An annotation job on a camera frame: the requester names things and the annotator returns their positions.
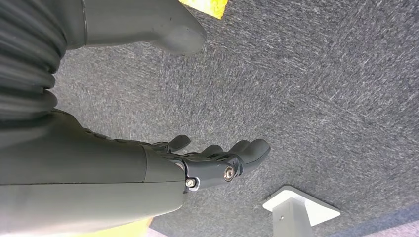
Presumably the grey kiosk stand white base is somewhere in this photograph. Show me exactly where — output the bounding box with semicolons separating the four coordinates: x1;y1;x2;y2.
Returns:
261;185;342;237

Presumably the yellow floor tape strip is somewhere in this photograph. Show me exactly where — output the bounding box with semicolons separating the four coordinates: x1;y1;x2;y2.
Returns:
178;0;229;20

